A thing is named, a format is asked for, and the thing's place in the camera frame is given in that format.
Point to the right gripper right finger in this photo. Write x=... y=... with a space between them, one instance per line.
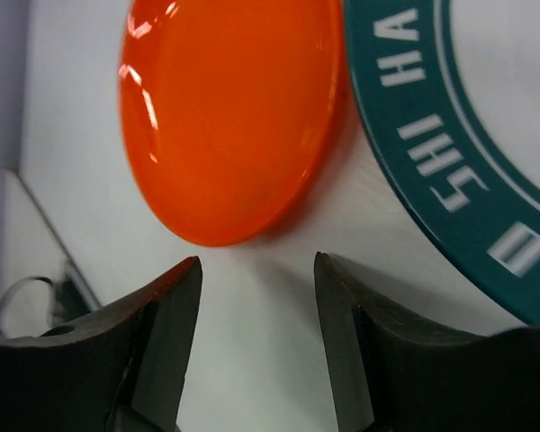
x=390 y=369

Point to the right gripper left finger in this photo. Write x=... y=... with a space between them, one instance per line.
x=119 y=368

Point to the orange plate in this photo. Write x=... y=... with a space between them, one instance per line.
x=228 y=109

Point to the green rim lettered plate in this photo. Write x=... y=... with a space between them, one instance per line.
x=449 y=96

